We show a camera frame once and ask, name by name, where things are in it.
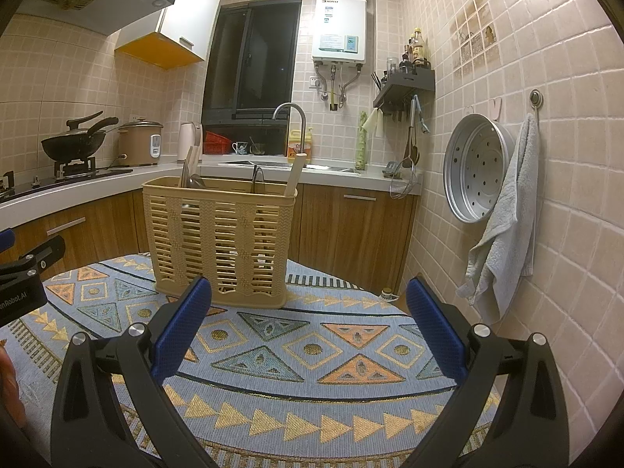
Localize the black wok with lid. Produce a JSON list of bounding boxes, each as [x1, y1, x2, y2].
[[41, 111, 121, 163]]

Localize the dark window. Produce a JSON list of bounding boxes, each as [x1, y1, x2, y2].
[[200, 0, 303, 128]]

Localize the beige rice cooker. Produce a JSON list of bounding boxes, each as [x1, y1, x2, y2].
[[118, 117, 165, 167]]

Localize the chrome faucet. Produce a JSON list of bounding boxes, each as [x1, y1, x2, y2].
[[271, 102, 308, 158]]

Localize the hanging metal tongs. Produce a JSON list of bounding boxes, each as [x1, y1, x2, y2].
[[408, 96, 430, 135]]

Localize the steel sink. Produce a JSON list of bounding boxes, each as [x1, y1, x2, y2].
[[218, 158, 362, 175]]

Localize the wooden chopstick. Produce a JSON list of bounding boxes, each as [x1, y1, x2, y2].
[[285, 154, 302, 199], [291, 153, 308, 196]]

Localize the black gas stove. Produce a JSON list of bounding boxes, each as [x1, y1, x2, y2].
[[0, 155, 134, 204]]

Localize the round metal steamer tray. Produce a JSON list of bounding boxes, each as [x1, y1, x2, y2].
[[443, 113, 516, 225]]

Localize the white kitchen countertop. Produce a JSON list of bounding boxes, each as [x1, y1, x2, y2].
[[0, 152, 423, 236]]

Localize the blue patterned tablecloth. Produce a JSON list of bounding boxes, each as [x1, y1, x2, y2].
[[0, 252, 504, 468]]

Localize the black wall spice rack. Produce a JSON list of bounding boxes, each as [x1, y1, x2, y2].
[[372, 69, 436, 109]]

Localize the white kettle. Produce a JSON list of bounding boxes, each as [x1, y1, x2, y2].
[[177, 121, 204, 163]]

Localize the white wall cabinet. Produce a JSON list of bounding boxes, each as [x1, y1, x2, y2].
[[114, 0, 225, 72]]

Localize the person's left hand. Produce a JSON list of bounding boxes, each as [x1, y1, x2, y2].
[[0, 346, 25, 416]]

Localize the wooden kitchen cabinets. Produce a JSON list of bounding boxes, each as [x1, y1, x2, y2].
[[0, 183, 421, 299]]

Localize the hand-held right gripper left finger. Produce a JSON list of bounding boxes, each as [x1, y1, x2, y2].
[[51, 275, 213, 468]]

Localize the green loofah scrubber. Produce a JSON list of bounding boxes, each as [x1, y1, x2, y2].
[[357, 110, 369, 173]]

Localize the hanging ladle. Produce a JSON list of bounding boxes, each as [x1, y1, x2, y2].
[[402, 126, 421, 167]]

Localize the beige plastic utensil basket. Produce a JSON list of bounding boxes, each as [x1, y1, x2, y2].
[[141, 175, 299, 309]]

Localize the white water heater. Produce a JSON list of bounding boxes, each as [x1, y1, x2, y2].
[[311, 0, 368, 66]]

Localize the hanging wire strainer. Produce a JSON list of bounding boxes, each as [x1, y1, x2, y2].
[[388, 160, 421, 201]]

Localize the grey hanging towel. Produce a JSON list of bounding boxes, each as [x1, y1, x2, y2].
[[455, 113, 542, 325]]

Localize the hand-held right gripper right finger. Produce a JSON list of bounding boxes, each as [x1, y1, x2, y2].
[[404, 275, 564, 468]]

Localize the yellow detergent bottle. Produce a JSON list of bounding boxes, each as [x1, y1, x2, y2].
[[288, 126, 316, 160]]

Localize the red plastic basket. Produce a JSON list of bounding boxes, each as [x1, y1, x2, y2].
[[203, 130, 233, 155]]

